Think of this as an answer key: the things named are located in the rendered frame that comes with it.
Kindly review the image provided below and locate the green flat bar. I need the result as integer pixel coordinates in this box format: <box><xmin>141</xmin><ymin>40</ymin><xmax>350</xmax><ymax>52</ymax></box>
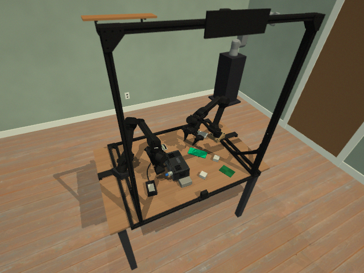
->
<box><xmin>188</xmin><ymin>147</ymin><xmax>208</xmax><ymax>158</ymax></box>

